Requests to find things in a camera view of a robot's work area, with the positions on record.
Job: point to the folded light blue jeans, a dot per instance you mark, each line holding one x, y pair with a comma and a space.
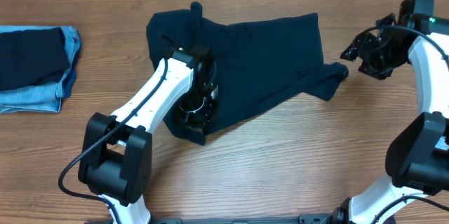
47, 97

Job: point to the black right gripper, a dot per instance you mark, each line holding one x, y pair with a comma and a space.
370, 53

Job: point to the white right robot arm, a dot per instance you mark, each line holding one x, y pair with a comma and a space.
416, 164

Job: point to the dark navy t-shirt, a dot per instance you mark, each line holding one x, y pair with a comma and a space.
259, 64

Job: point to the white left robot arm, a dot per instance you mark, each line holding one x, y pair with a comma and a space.
118, 148

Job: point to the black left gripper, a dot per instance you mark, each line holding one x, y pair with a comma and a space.
196, 118

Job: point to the folded dark navy garment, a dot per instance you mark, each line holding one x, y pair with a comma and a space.
32, 58

